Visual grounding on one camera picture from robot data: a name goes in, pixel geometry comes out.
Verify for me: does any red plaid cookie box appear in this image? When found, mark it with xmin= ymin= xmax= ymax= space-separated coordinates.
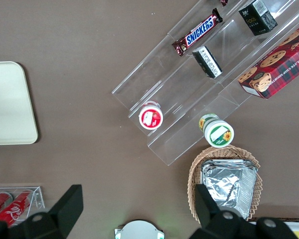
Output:
xmin=237 ymin=27 xmax=299 ymax=100

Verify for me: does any Snickers chocolate bar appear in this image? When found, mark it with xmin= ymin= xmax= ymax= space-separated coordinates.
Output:
xmin=171 ymin=7 xmax=224 ymax=57

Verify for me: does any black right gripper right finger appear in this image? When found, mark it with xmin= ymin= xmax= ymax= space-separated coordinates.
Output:
xmin=188 ymin=184 xmax=299 ymax=239

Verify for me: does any clear acrylic tiered display shelf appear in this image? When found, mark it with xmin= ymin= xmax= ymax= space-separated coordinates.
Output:
xmin=111 ymin=0 xmax=299 ymax=167

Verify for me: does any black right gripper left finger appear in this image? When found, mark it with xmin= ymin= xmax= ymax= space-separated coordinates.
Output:
xmin=0 ymin=184 xmax=84 ymax=239

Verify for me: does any black carton with gold print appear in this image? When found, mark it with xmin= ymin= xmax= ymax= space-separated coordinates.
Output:
xmin=238 ymin=0 xmax=279 ymax=37

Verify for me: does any woven wicker basket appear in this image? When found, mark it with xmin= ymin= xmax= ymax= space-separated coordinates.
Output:
xmin=187 ymin=145 xmax=264 ymax=223

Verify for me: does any foil wrapped sandwich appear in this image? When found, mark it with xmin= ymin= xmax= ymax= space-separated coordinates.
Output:
xmin=200 ymin=159 xmax=259 ymax=222

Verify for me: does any white round device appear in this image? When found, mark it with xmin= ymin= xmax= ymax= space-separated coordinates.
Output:
xmin=114 ymin=219 xmax=165 ymax=239

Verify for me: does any clear acrylic can holder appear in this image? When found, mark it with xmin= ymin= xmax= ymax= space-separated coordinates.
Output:
xmin=0 ymin=185 xmax=46 ymax=226

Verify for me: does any cream plastic tray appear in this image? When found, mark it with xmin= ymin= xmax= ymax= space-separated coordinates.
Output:
xmin=0 ymin=61 xmax=39 ymax=146

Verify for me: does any green sunflower lidded cup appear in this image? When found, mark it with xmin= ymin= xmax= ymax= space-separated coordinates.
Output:
xmin=198 ymin=113 xmax=235 ymax=148

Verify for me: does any red lidded yoghurt cup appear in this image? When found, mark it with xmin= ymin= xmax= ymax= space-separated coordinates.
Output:
xmin=138 ymin=101 xmax=164 ymax=130

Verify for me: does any small black white-labelled box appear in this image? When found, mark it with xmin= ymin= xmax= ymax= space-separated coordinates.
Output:
xmin=192 ymin=45 xmax=224 ymax=80

